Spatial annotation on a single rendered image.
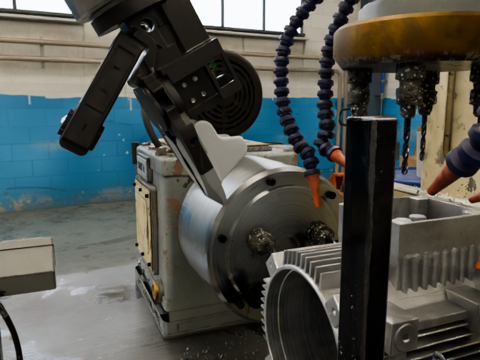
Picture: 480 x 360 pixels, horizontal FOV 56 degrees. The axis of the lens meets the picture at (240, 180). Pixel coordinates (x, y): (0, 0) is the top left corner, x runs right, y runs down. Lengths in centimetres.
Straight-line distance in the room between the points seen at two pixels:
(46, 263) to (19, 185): 530
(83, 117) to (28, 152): 546
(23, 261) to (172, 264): 33
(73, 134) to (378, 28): 28
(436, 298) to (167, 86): 33
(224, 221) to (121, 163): 540
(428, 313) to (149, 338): 62
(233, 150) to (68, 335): 66
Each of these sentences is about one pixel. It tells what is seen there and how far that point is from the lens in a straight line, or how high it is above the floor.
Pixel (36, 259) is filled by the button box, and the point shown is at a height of 106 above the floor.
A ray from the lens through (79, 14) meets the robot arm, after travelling 42.
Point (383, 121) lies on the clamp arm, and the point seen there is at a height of 125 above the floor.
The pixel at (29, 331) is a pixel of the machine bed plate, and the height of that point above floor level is 80.
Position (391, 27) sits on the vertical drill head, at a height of 132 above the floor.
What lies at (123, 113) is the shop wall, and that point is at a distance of 598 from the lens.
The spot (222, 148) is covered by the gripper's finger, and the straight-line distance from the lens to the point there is 44.
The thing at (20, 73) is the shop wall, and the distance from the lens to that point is 585.
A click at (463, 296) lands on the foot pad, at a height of 107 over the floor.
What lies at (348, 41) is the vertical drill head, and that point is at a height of 132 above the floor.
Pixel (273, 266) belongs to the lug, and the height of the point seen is 108.
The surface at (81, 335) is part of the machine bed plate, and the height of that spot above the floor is 80.
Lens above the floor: 126
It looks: 10 degrees down
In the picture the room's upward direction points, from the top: straight up
